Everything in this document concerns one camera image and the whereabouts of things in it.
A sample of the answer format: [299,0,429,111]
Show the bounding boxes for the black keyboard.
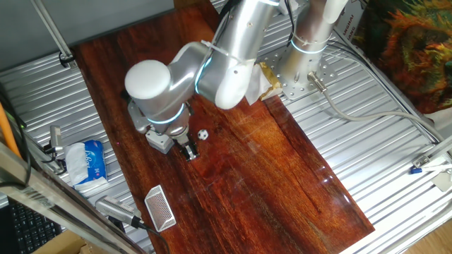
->
[6,199,64,254]

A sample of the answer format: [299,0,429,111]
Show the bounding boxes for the gold tissue pack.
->
[245,62,283,106]

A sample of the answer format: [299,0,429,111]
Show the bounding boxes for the aluminium frame bar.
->
[0,140,148,254]

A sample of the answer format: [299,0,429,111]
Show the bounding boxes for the grey camera with black cables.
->
[42,124,68,174]

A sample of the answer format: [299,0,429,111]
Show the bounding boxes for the orange tube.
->
[0,102,21,158]

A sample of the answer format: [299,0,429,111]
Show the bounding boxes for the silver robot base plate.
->
[257,45,338,102]

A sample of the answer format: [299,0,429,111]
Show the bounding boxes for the white card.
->
[431,171,452,193]

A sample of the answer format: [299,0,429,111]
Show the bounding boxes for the white box with green button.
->
[145,129,175,155]

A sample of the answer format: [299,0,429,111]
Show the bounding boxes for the small metal angle bracket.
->
[411,135,452,169]

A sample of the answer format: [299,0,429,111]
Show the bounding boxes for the colourful painted poster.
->
[352,0,452,114]

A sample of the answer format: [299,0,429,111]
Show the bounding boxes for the red-brown wooden board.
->
[72,3,376,254]

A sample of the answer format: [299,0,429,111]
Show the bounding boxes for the thin aluminium rod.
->
[30,0,78,68]

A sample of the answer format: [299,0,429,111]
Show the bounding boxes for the blue tissue pack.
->
[64,139,109,188]

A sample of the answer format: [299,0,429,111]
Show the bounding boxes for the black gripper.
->
[173,132,201,162]

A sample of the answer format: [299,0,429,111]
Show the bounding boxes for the thick grey base cable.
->
[307,71,452,142]

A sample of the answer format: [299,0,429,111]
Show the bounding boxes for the white mesh mini goal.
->
[143,184,177,233]

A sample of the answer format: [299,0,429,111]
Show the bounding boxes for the black hanging cable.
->
[0,83,33,190]

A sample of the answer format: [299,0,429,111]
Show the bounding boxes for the black camera cable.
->
[136,220,171,254]

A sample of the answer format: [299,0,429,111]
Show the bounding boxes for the blue tipped white pen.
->
[409,164,452,176]

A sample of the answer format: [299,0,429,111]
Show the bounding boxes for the brown cardboard box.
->
[31,229,96,254]

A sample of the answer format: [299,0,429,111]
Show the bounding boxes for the white printed sign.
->
[333,5,367,42]

